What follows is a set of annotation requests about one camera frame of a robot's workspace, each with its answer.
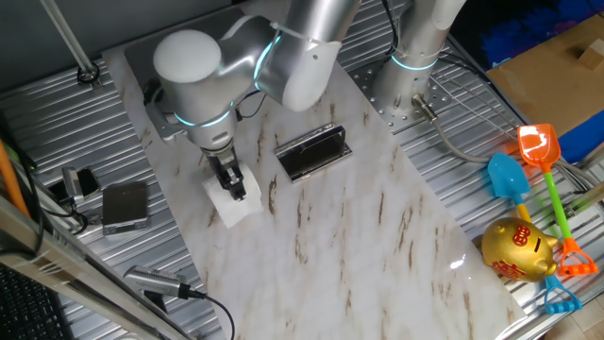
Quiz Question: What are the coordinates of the pale wooden block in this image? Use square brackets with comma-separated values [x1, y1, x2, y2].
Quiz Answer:
[577, 38, 604, 73]

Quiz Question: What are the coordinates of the orange toy shovel green handle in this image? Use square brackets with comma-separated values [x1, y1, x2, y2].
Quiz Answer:
[516, 123, 600, 278]

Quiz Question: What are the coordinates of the orange pole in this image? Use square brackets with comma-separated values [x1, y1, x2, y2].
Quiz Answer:
[0, 138, 32, 219]

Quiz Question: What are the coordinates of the silver digital kitchen scale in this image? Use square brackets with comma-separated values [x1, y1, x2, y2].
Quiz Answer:
[101, 180, 151, 237]

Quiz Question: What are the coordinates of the blue plastic sheet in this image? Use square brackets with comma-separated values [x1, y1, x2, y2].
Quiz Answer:
[556, 110, 604, 164]

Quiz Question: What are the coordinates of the black keyboard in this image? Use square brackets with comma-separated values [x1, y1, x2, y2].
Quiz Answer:
[0, 263, 76, 340]

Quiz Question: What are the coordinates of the gold piggy bank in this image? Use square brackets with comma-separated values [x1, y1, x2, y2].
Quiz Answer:
[480, 216, 560, 284]

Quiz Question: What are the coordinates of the aluminium frame beam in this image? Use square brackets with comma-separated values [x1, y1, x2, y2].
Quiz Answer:
[0, 195, 191, 340]

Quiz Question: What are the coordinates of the black camera bracket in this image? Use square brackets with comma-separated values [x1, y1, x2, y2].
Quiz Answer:
[141, 290, 170, 315]

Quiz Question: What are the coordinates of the silver camera with grille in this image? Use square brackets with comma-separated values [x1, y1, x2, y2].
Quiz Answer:
[123, 264, 192, 300]

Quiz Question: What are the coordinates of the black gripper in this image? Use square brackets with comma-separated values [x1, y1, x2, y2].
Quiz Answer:
[200, 143, 248, 203]

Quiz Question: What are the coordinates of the silver box camera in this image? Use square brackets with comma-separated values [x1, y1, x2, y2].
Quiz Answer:
[60, 166, 87, 203]

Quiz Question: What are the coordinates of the white toilet paper roll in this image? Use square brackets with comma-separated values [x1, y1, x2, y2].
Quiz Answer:
[202, 160, 264, 230]

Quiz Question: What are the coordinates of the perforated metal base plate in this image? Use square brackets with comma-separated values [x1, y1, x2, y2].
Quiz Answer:
[348, 55, 455, 134]

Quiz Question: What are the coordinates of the black base cable bundle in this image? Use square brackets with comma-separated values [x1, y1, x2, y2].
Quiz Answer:
[380, 0, 403, 54]

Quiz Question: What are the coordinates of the marble pattern mat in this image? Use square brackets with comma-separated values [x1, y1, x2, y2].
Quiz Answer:
[100, 0, 528, 340]

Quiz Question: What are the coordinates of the blue toy shovel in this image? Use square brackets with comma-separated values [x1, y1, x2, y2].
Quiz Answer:
[486, 152, 584, 316]

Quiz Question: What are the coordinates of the brown cardboard box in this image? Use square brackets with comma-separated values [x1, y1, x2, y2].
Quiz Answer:
[485, 13, 604, 139]

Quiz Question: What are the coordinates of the chrome paper roll shelf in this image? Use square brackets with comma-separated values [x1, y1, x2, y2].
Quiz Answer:
[274, 123, 354, 184]

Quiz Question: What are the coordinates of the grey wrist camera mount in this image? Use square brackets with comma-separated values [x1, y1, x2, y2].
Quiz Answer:
[145, 100, 193, 144]

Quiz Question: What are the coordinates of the grey cable with metal connector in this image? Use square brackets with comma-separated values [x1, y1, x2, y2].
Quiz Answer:
[410, 93, 495, 164]

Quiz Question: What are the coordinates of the thin metal rod stand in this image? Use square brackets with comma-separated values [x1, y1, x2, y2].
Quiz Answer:
[39, 0, 103, 92]

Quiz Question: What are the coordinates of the black camera cable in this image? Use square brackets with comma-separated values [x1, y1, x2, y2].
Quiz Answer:
[181, 284, 237, 340]

